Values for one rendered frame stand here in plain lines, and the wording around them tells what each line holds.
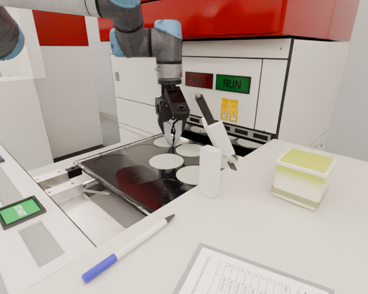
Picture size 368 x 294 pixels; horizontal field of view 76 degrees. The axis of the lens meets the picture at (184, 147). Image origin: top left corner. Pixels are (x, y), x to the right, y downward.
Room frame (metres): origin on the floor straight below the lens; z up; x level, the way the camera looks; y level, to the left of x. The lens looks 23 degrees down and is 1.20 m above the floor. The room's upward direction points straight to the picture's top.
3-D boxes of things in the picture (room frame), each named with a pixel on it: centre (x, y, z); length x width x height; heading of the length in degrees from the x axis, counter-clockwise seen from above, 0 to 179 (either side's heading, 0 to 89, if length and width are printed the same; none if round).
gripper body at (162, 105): (0.73, 0.05, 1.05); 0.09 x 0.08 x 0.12; 20
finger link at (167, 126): (0.72, 0.06, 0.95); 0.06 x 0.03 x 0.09; 20
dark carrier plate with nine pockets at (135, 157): (0.60, 0.05, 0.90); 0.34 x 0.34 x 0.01; 47
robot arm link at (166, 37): (0.72, 0.05, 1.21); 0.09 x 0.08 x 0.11; 94
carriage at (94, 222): (0.40, 0.22, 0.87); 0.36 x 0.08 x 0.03; 47
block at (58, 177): (0.50, 0.33, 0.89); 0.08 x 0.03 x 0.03; 137
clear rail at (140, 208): (0.47, 0.17, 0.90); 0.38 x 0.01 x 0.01; 47
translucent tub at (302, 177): (0.34, -0.20, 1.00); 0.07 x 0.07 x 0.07; 49
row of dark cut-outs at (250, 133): (0.77, -0.09, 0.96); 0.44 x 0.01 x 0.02; 47
